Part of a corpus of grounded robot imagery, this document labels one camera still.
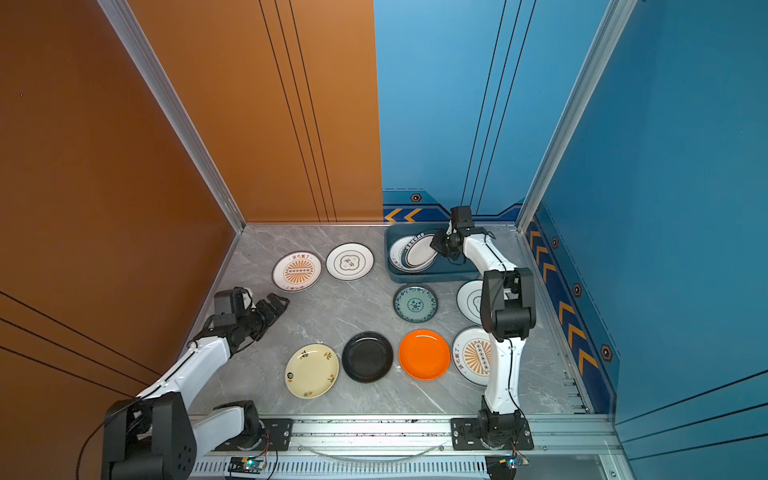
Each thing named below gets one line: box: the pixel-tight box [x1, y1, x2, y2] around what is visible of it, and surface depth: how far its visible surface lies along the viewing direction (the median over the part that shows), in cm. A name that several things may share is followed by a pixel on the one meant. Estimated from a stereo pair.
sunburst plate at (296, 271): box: [272, 250, 323, 293], surface depth 107 cm
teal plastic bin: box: [384, 222, 479, 283], surface depth 110 cm
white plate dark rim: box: [401, 233, 439, 271], surface depth 110 cm
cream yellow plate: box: [284, 342, 340, 400], surface depth 85 cm
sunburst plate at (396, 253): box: [389, 235, 421, 272], surface depth 112 cm
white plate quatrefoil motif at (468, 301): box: [456, 279, 483, 325], surface depth 99 cm
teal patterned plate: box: [393, 283, 439, 324], surface depth 99 cm
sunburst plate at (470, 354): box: [452, 325, 491, 387], surface depth 87 cm
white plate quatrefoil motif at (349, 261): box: [325, 242, 375, 281], surface depth 111 cm
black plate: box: [342, 330, 394, 383], surface depth 87 cm
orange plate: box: [398, 329, 451, 381], surface depth 87 cm
